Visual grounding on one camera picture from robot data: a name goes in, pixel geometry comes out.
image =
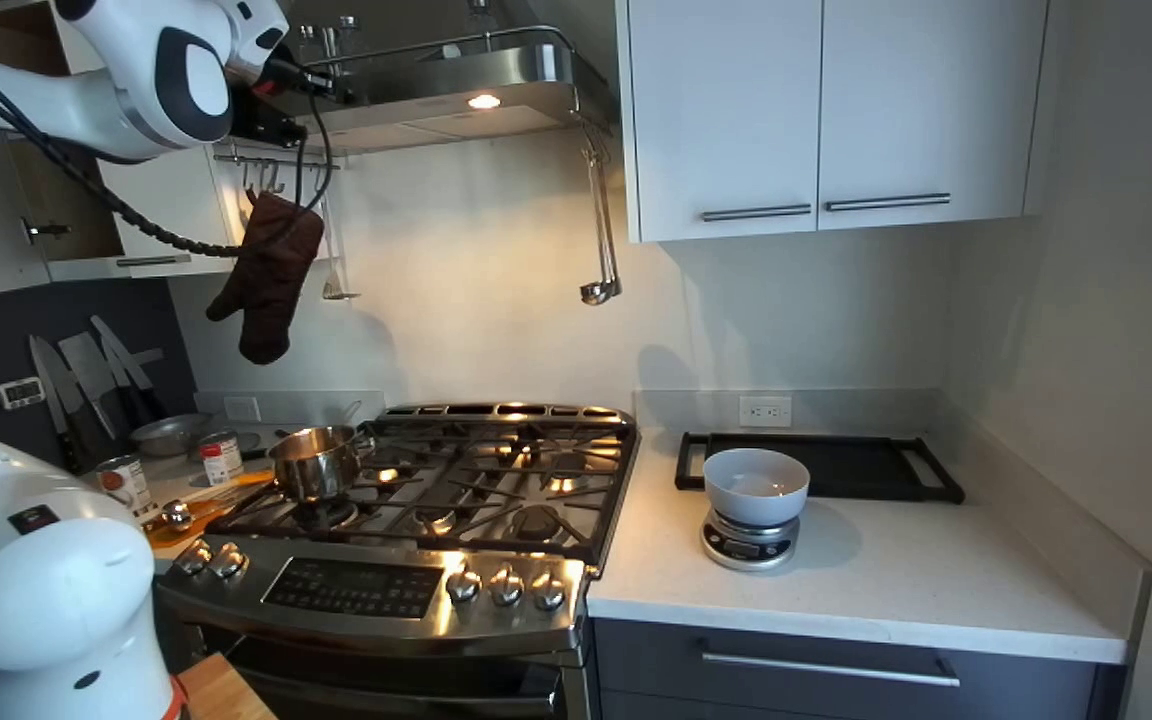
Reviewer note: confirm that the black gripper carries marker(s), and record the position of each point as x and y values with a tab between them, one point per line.
264	117

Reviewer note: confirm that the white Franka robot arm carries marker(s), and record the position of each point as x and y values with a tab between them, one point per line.
137	66

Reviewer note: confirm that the stainless steel range hood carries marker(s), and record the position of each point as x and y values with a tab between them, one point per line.
401	127

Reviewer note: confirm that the round hood lamp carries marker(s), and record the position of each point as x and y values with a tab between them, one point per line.
481	101

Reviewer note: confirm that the brown oven mitt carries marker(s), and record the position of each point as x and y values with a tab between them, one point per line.
270	265

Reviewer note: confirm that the hanging steel utensil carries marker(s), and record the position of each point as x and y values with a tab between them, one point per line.
337	272

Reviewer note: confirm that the hanging steel ladle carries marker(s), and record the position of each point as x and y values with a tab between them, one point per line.
601	287

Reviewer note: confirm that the small steel saucepan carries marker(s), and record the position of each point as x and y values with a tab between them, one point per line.
314	465

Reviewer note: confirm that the white jar with red label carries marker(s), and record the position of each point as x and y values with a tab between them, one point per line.
221	463
123	487

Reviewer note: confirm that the white cabinet door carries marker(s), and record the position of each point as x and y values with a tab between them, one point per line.
723	107
929	107

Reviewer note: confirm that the wooden cutting board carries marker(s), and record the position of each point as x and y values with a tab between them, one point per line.
221	502

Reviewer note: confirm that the black cast iron burner grate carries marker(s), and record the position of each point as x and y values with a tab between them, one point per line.
256	516
578	520
451	512

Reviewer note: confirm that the small metal lid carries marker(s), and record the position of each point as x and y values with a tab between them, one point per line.
179	512

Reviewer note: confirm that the silver range knob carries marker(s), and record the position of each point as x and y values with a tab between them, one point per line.
231	560
550	588
464	587
509	588
199	555

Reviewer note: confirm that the stainless steel gas range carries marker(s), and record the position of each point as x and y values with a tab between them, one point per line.
337	587

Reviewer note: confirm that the grey backsplash outlet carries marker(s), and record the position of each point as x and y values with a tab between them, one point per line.
764	408

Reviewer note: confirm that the grey scale bowl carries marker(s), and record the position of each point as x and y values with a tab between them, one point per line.
758	487

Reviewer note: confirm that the round kitchen scale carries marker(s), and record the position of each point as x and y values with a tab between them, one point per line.
741	543

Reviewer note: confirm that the black flat griddle tray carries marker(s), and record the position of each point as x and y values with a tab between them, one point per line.
869	465

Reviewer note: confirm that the steel utensil rail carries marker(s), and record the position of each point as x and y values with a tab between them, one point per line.
236	158

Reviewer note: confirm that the wall mounted kitchen knife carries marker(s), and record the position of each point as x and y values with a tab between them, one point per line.
119	351
49	381
86	366

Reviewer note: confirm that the white wall outlet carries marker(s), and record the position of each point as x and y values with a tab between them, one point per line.
22	392

